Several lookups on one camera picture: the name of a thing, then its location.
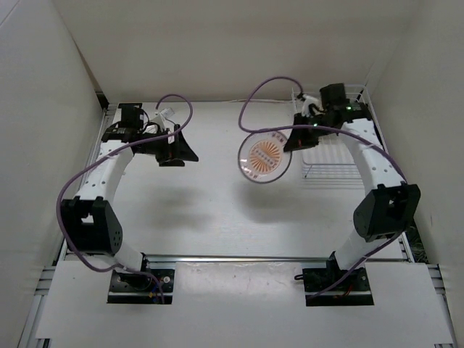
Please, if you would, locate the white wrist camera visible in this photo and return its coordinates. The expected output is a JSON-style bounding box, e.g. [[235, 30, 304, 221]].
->
[[152, 108, 175, 128], [297, 93, 323, 117]]

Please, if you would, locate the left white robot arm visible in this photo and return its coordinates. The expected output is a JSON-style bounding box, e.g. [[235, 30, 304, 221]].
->
[[57, 103, 199, 290]]

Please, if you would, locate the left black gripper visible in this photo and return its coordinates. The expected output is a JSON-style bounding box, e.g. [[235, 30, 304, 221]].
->
[[136, 124, 198, 167]]

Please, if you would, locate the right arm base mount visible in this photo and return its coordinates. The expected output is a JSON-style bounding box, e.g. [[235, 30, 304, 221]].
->
[[294, 268, 374, 307]]

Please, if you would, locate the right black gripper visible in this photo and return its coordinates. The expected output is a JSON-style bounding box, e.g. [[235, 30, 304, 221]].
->
[[284, 112, 335, 152]]

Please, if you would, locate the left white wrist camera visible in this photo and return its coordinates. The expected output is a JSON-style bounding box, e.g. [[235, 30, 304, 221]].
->
[[152, 108, 175, 128]]

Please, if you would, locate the white wire dish rack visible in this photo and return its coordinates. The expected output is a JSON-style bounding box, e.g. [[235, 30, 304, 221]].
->
[[291, 83, 380, 189]]

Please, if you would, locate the white front cover board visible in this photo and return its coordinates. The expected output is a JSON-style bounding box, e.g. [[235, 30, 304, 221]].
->
[[37, 261, 453, 347]]

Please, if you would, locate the aluminium frame rail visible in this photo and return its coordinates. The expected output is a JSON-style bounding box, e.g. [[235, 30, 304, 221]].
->
[[143, 253, 413, 265]]

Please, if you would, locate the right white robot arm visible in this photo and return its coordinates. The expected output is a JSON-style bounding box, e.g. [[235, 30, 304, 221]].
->
[[284, 83, 421, 290]]

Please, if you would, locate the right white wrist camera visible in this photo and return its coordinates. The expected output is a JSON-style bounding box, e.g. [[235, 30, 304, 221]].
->
[[297, 93, 323, 117]]

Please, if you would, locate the white plate orange sunburst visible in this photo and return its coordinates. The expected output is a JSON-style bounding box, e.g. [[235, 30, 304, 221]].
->
[[238, 131, 292, 184]]

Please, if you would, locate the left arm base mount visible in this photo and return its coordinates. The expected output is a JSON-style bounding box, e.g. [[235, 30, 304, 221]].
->
[[107, 269, 175, 305]]

